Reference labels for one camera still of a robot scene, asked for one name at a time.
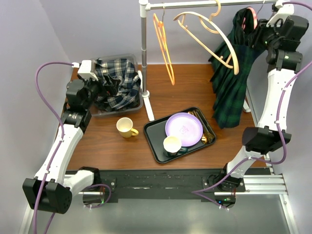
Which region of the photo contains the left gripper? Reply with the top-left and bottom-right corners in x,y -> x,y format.
77,73 -> 120,110

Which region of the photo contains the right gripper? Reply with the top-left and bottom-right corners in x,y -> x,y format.
248,19 -> 283,51

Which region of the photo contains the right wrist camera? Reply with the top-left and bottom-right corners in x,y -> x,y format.
266,0 -> 294,27

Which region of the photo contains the cream wooden hanger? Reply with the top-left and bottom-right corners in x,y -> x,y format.
173,0 -> 241,76

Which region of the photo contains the black tray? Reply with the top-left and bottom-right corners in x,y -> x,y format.
143,107 -> 216,163

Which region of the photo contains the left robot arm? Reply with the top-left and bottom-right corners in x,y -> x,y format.
22,79 -> 107,214

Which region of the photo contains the pink hanger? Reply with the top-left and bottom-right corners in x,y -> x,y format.
241,0 -> 265,30

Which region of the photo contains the orange plastic hanger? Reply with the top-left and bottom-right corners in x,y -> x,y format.
153,13 -> 176,86

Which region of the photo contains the purple plate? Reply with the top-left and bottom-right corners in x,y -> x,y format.
165,112 -> 203,147

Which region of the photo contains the clear plastic bin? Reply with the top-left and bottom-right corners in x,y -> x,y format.
91,54 -> 143,117

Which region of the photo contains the navy white plaid skirt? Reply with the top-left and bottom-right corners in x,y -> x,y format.
95,58 -> 141,112

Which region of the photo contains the gold spoon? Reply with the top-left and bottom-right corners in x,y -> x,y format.
187,110 -> 215,145

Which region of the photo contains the green plaid skirt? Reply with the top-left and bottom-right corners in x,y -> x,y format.
209,8 -> 265,129

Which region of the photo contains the black mounting base plate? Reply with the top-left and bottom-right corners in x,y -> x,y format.
64,168 -> 271,204

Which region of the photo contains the dark green cup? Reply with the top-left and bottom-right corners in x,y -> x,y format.
165,147 -> 188,157

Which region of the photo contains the white metal clothes rack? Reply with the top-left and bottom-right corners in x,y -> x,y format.
139,0 -> 275,121

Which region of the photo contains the aluminium frame rail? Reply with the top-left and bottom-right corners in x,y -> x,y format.
18,87 -> 299,234

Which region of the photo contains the cream paper cup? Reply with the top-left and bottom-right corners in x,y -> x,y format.
163,136 -> 182,157

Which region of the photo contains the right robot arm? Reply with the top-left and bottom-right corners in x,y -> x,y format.
207,15 -> 309,192

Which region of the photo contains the yellow mug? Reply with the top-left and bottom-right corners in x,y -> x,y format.
116,117 -> 139,138

